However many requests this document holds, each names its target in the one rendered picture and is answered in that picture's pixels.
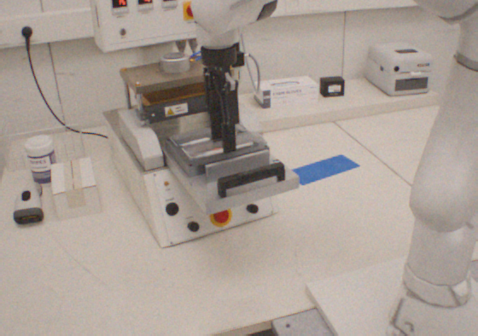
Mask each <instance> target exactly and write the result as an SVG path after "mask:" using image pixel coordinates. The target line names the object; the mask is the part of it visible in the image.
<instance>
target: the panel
mask: <svg viewBox="0 0 478 336"><path fill-rule="evenodd" d="M152 178H153V182H154V188H155V192H156V196H157V200H158V204H159V208H160V214H161V218H162V222H163V225H164V230H165V231H166V237H167V240H168V244H169V246H172V245H175V244H178V243H180V242H183V241H187V240H191V239H194V238H197V237H200V236H203V235H208V234H211V233H213V232H216V231H220V230H223V229H227V228H230V227H233V226H237V225H239V224H242V223H247V222H250V221H253V220H256V219H259V218H262V217H268V216H270V215H271V214H273V213H275V212H274V208H273V204H272V200H271V197H269V198H266V199H262V200H257V201H254V202H251V203H248V204H245V205H241V206H236V207H233V208H230V209H227V210H228V212H229V219H228V221H227V222H225V223H217V222H216V221H215V220H214V218H213V214H209V215H207V214H206V213H205V212H204V211H203V210H202V209H201V207H200V206H198V205H197V204H196V202H195V201H194V199H193V198H192V197H191V196H190V194H189V192H188V190H187V189H186V188H185V187H184V185H183V184H182V183H181V182H180V181H179V180H178V179H177V178H176V177H175V175H174V174H173V173H172V170H171V169H170V168H168V169H165V170H161V171H155V172H152ZM170 204H176V205H177V206H178V213H177V214H175V215H171V214H169V213H168V212H167V210H166V208H167V207H168V205H170ZM250 204H255V205H257V206H258V208H259V209H258V211H257V212H256V213H250V212H249V211H248V210H247V206H248V205H250ZM191 222H195V223H199V225H200V229H199V230H198V231H197V232H191V231H189V229H188V228H187V226H188V223H191Z"/></svg>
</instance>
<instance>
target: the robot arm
mask: <svg viewBox="0 0 478 336"><path fill-rule="evenodd" d="M412 1H414V2H415V3H416V4H418V5H419V6H420V7H421V8H423V9H426V10H427V11H429V12H431V13H433V14H435V15H437V16H438V17H440V18H441V19H442V20H445V21H446V22H447V23H448V24H450V25H451V26H452V25H455V24H459V26H460V33H459V37H458V46H457V49H456V53H455V55H453V57H452V65H451V68H450V72H449V74H448V78H447V81H446V85H445V91H444V94H443V97H442V100H441V103H440V107H439V109H438V112H437V114H436V118H435V121H434V124H433V126H432V129H431V131H430V133H429V136H428V140H427V142H426V144H425V147H424V149H423V153H422V158H421V160H420V163H419V165H418V167H417V172H416V175H415V177H414V181H413V184H412V187H411V197H410V204H409V206H410V208H411V212H412V214H413V216H414V218H415V222H414V227H413V232H412V237H411V247H410V251H409V254H408V255H407V258H406V260H405V263H404V269H403V275H402V279H403V280H402V282H401V286H400V289H399V294H398V296H397V298H396V299H395V301H394V303H393V305H392V307H391V310H390V312H389V314H388V321H389V324H388V328H387V331H386V335H387V336H478V303H477V300H476V298H475V296H474V294H473V293H472V292H471V283H470V282H471V277H470V272H469V266H470V262H471V258H472V254H473V251H474V247H475V241H476V237H477V234H478V0H412ZM190 7H191V10H192V14H193V16H194V19H195V32H196V42H197V44H199V45H201V63H202V65H204V66H205V67H203V69H202V70H203V73H204V81H205V95H206V107H207V108H209V113H210V120H211V134H212V141H214V140H218V139H222V148H223V153H225V154H228V153H232V151H236V128H235V125H236V124H239V109H238V94H237V89H238V80H237V79H234V80H233V79H232V76H231V71H230V66H231V65H233V64H235V63H236V46H235V45H234V43H237V42H238V38H239V37H240V36H241V35H242V34H243V33H244V26H246V25H251V24H253V23H255V22H258V21H260V20H263V19H266V18H268V17H270V16H271V15H272V14H273V12H274V11H275V10H276V8H277V0H191V3H190ZM224 89H225V90H224Z"/></svg>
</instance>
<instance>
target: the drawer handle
mask: <svg viewBox="0 0 478 336"><path fill-rule="evenodd" d="M271 177H277V179H278V180H279V181H285V180H286V169H285V164H284V163H282V162H276V163H273V164H269V165H264V166H260V167H256V168H253V169H250V170H247V171H244V172H240V173H236V174H233V175H230V176H227V177H220V178H219V179H218V183H217V188H218V196H219V197H220V198H221V199H223V198H226V197H227V194H226V189H229V188H235V187H238V186H242V185H245V184H249V183H251V182H257V181H260V180H264V179H267V178H271Z"/></svg>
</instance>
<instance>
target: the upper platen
mask: <svg viewBox="0 0 478 336"><path fill-rule="evenodd" d="M200 95H205V82H201V83H197V84H187V85H183V86H178V87H173V88H169V89H163V90H155V91H150V92H145V94H143V104H144V108H145V109H146V110H147V108H146V106H151V105H155V104H160V103H164V102H168V101H173V100H177V99H182V98H187V97H191V96H200Z"/></svg>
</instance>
